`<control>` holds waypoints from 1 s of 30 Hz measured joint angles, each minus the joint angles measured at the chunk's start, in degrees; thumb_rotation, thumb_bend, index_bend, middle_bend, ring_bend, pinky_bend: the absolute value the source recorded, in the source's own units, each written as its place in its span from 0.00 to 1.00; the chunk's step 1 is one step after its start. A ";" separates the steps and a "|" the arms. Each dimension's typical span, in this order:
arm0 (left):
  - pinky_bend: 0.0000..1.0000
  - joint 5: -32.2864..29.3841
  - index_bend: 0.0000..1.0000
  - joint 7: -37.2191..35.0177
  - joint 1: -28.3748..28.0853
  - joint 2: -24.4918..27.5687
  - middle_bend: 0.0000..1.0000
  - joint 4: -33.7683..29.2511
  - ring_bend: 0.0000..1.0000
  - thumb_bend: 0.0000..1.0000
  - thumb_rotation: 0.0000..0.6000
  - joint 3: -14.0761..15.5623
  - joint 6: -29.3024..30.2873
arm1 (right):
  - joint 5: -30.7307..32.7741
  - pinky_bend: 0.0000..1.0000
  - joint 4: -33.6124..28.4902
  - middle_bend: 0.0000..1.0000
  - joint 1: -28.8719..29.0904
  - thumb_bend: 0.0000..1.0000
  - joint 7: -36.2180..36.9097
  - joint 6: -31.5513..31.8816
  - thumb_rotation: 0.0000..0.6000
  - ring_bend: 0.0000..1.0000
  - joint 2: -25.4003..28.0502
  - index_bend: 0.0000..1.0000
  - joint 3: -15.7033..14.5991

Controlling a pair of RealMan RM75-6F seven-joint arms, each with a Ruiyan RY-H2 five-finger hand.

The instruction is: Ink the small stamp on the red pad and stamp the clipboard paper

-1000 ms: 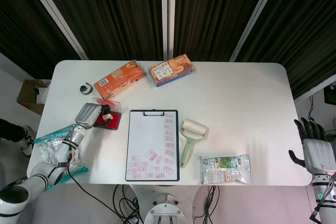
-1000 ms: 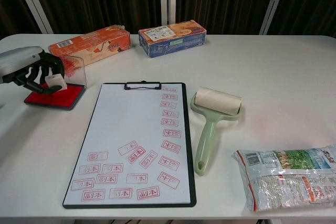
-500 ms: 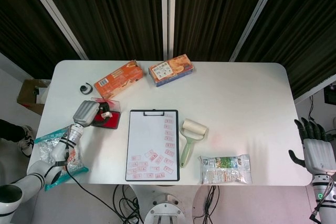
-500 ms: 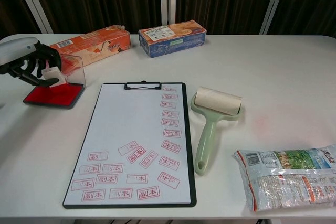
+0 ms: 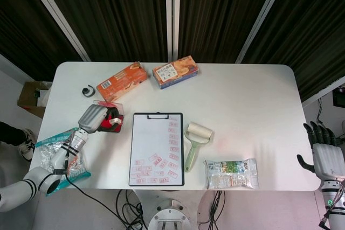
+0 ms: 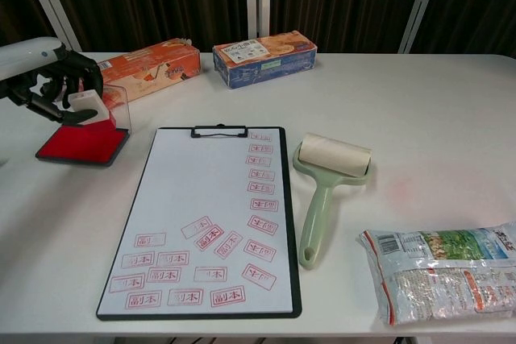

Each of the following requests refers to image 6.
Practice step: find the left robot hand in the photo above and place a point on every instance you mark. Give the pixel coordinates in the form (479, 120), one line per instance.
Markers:
(32, 54)

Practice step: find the small red stamp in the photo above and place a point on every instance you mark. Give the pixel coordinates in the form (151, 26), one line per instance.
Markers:
(90, 100)

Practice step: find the red ink pad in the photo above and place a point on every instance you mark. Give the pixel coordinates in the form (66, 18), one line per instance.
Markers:
(80, 144)

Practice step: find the orange snack box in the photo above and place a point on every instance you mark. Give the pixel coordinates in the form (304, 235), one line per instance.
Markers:
(161, 66)

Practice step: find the black clipboard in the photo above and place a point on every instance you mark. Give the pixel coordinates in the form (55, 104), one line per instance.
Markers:
(219, 131)

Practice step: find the white stamped paper sheet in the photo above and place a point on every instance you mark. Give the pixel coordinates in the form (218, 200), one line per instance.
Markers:
(201, 183)

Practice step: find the blue biscuit box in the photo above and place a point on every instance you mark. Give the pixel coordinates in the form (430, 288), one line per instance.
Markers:
(266, 66)

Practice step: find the green lint roller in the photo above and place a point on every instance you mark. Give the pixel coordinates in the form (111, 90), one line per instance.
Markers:
(334, 156)

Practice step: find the silver snack bag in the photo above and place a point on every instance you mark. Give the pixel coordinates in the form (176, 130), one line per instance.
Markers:
(435, 275)

